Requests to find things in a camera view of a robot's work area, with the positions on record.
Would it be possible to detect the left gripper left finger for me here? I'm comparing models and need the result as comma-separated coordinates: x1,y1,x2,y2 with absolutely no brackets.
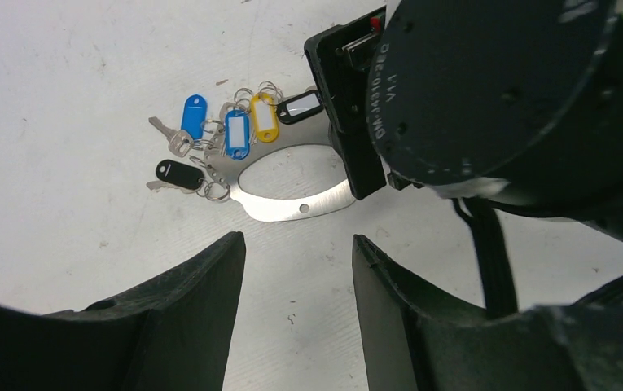
0,232,246,390

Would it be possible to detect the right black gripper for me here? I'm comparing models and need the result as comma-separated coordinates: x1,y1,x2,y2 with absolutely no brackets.
304,6,412,200

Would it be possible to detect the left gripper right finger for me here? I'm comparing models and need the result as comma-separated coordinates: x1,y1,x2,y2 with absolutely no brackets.
352,235,623,390

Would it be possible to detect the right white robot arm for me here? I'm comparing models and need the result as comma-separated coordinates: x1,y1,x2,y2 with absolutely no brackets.
304,1,623,242

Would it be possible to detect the black white-label key tag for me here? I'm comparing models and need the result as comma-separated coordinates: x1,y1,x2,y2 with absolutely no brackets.
276,90,323,125

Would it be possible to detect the yellow key tag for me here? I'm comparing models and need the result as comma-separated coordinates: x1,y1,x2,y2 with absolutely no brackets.
251,93,279,143

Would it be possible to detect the blue white-label key tag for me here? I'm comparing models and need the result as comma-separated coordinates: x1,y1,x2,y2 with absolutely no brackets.
225,109,250,160

